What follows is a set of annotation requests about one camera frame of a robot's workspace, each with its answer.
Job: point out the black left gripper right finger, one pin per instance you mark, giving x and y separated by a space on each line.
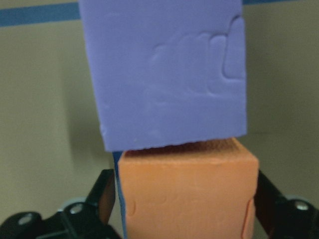
269 204

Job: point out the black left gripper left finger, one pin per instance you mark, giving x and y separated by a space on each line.
102 195

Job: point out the orange foam cube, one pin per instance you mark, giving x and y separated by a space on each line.
202 190

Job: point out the purple foam cube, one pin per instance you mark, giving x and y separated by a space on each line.
166 72

